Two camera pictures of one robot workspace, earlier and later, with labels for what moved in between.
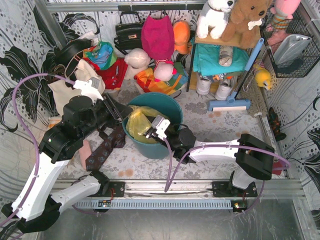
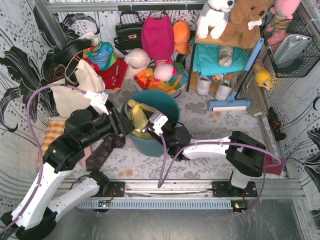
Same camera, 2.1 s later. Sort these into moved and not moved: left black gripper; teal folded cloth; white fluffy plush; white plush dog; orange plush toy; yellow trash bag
Moved: left black gripper; yellow trash bag
Not moved: orange plush toy; teal folded cloth; white plush dog; white fluffy plush
